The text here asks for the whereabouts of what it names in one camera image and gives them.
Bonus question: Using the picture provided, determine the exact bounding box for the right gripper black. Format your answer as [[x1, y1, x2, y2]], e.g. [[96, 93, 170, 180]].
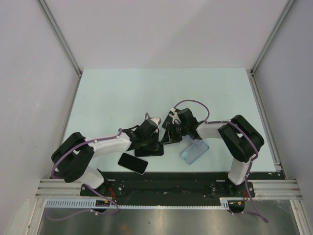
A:
[[161, 121, 189, 144]]

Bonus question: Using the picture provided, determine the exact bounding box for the black phone case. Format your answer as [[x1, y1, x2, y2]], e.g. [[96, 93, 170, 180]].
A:
[[134, 144, 164, 157]]

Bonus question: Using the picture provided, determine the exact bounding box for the purple phone case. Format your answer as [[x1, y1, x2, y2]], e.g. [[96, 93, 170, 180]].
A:
[[186, 136, 201, 144]]

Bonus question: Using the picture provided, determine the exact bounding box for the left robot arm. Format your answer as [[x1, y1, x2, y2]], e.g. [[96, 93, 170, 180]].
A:
[[50, 117, 161, 196]]

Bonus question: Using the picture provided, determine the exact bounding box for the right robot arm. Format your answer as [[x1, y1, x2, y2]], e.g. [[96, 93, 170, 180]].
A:
[[161, 108, 265, 196]]

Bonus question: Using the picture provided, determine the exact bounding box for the green-edged black phone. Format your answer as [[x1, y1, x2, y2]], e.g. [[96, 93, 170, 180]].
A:
[[161, 113, 173, 129]]

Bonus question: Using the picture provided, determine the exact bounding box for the light blue phone case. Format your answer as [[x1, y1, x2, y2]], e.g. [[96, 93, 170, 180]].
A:
[[180, 141, 210, 165]]

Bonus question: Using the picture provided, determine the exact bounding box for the white-edged black phone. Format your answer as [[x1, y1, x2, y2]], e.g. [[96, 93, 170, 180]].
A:
[[118, 153, 148, 175]]

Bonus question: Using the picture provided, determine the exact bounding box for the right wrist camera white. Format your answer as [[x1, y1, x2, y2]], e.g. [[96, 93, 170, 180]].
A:
[[169, 108, 181, 123]]

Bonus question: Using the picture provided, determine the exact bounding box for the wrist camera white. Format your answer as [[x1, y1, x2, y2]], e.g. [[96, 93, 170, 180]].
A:
[[169, 108, 181, 123], [149, 117, 162, 128]]

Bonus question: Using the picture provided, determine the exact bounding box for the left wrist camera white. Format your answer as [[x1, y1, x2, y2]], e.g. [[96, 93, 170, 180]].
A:
[[149, 117, 162, 128]]

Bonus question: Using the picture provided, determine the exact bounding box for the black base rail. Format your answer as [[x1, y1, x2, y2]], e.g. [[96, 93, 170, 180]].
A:
[[95, 172, 255, 197]]

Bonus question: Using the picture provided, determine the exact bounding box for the white cable duct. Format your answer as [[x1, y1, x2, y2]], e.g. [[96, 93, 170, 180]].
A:
[[45, 198, 243, 210]]

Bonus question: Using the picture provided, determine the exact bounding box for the right aluminium frame post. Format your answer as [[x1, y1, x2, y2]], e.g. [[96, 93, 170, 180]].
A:
[[250, 0, 297, 75]]

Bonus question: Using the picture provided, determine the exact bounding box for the aluminium frame post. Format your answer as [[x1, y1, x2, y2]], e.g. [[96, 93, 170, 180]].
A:
[[36, 0, 83, 78], [250, 0, 297, 75]]

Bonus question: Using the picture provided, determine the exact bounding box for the left aluminium frame post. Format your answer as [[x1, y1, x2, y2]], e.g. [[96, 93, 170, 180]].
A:
[[36, 0, 83, 78]]

